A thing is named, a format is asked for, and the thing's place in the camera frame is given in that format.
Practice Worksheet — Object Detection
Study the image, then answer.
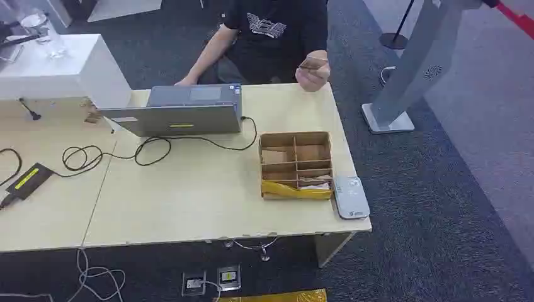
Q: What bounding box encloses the white cabinet block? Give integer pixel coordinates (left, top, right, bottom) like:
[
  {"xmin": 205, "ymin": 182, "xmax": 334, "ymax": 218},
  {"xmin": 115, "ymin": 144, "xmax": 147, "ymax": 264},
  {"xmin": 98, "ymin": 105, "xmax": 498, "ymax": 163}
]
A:
[{"xmin": 0, "ymin": 33, "xmax": 133, "ymax": 110}]

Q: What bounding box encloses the wooden card box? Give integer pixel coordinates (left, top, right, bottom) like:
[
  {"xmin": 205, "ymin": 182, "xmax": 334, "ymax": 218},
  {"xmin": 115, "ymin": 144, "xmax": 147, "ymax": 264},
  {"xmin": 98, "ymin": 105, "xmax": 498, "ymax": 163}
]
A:
[{"xmin": 258, "ymin": 131, "xmax": 334, "ymax": 201}]

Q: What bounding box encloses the red barrier belt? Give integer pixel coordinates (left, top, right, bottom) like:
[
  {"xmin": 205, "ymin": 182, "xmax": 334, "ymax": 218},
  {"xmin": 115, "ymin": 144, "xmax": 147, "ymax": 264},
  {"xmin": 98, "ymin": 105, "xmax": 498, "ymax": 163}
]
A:
[{"xmin": 483, "ymin": 0, "xmax": 534, "ymax": 40}]

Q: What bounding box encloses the white cable under desk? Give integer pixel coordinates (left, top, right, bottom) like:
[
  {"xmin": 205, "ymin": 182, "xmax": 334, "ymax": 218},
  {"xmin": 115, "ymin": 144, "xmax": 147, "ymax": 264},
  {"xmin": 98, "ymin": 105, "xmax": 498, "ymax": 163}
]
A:
[{"xmin": 223, "ymin": 237, "xmax": 279, "ymax": 262}]

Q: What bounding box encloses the yellow plastic sheet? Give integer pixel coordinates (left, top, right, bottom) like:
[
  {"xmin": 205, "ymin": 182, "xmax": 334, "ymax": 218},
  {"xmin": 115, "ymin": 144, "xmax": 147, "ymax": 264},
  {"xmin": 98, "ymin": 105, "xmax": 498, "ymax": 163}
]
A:
[{"xmin": 217, "ymin": 288, "xmax": 328, "ymax": 302}]

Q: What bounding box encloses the black stanchion post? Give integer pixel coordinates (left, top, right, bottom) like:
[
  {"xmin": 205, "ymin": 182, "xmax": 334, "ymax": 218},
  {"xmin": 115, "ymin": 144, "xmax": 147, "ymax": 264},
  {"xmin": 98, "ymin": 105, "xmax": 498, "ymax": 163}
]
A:
[{"xmin": 378, "ymin": 0, "xmax": 416, "ymax": 50}]

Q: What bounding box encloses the person's left hand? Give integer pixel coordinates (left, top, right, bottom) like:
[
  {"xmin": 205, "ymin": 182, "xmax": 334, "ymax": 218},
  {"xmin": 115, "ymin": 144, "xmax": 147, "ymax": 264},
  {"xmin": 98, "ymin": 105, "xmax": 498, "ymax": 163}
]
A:
[{"xmin": 295, "ymin": 50, "xmax": 331, "ymax": 93}]

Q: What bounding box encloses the black plug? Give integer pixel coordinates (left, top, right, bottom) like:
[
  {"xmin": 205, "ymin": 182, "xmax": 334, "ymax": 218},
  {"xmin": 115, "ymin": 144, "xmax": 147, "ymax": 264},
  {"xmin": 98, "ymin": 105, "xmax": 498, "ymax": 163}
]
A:
[{"xmin": 18, "ymin": 98, "xmax": 43, "ymax": 121}]

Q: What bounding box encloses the floor socket box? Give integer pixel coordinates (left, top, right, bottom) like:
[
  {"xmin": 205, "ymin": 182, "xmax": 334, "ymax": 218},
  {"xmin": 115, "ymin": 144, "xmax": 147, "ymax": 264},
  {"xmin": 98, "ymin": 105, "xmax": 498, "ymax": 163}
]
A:
[
  {"xmin": 181, "ymin": 271, "xmax": 207, "ymax": 298},
  {"xmin": 217, "ymin": 265, "xmax": 242, "ymax": 292}
]

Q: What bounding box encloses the clear glass vessel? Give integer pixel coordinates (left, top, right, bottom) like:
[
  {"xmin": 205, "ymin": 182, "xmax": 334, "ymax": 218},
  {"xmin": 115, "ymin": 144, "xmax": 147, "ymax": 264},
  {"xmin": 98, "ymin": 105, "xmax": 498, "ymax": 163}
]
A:
[{"xmin": 20, "ymin": 13, "xmax": 67, "ymax": 59}]

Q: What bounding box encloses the yellow tape strip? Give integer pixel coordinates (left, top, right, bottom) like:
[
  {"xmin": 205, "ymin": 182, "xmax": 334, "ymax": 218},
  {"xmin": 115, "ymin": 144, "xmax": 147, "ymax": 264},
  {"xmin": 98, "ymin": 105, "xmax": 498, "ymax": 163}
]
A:
[{"xmin": 261, "ymin": 181, "xmax": 333, "ymax": 201}]

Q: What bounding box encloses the grey laptop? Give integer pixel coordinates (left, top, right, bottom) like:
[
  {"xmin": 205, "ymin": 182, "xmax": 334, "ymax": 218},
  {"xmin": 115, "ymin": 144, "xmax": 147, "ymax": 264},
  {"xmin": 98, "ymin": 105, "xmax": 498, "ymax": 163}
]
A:
[{"xmin": 98, "ymin": 84, "xmax": 243, "ymax": 138}]

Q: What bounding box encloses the person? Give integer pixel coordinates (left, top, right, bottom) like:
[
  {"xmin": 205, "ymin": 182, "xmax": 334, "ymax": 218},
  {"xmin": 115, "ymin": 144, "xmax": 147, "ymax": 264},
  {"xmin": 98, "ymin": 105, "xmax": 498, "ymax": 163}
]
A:
[{"xmin": 174, "ymin": 0, "xmax": 331, "ymax": 93}]

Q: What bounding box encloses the white cable by stand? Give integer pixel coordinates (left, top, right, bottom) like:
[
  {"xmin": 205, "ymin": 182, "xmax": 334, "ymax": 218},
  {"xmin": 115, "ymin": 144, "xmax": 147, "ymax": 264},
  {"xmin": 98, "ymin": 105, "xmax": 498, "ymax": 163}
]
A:
[{"xmin": 378, "ymin": 65, "xmax": 397, "ymax": 87}]

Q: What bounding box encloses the grey card reader device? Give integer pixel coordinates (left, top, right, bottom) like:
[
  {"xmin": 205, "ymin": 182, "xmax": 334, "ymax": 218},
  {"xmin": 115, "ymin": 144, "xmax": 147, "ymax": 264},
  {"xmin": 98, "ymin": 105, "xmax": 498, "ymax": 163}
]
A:
[{"xmin": 332, "ymin": 175, "xmax": 371, "ymax": 220}]

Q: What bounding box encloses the black power cable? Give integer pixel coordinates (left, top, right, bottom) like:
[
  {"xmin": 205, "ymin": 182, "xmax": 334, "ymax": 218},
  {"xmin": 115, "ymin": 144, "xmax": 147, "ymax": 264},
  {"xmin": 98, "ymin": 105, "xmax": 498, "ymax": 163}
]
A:
[{"xmin": 52, "ymin": 116, "xmax": 258, "ymax": 179}]

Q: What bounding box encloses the pale wooden desk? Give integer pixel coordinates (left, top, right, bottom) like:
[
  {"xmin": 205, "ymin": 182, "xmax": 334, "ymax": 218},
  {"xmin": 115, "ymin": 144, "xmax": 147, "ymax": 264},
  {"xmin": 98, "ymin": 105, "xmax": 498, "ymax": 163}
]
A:
[
  {"xmin": 82, "ymin": 82, "xmax": 373, "ymax": 268},
  {"xmin": 0, "ymin": 97, "xmax": 118, "ymax": 254}
]

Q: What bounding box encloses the grey metal stand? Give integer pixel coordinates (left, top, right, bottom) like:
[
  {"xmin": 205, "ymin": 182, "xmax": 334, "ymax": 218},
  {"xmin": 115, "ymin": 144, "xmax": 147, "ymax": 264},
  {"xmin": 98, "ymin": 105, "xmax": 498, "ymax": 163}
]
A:
[{"xmin": 361, "ymin": 0, "xmax": 485, "ymax": 135}]

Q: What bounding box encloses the brown card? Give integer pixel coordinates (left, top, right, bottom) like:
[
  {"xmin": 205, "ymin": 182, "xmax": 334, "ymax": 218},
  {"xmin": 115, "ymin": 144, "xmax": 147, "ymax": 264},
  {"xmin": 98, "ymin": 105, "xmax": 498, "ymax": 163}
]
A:
[{"xmin": 298, "ymin": 56, "xmax": 329, "ymax": 72}]

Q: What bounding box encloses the black power adapter brick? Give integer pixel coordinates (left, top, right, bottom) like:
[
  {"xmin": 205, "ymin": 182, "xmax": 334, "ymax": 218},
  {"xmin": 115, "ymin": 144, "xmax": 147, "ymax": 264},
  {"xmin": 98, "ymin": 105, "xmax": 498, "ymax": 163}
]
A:
[{"xmin": 0, "ymin": 162, "xmax": 55, "ymax": 210}]

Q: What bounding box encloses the white floor cable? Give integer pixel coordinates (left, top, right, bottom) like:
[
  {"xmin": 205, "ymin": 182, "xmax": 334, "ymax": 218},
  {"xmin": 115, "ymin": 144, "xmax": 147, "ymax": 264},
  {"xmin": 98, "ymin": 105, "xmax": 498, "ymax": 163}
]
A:
[{"xmin": 0, "ymin": 249, "xmax": 127, "ymax": 302}]

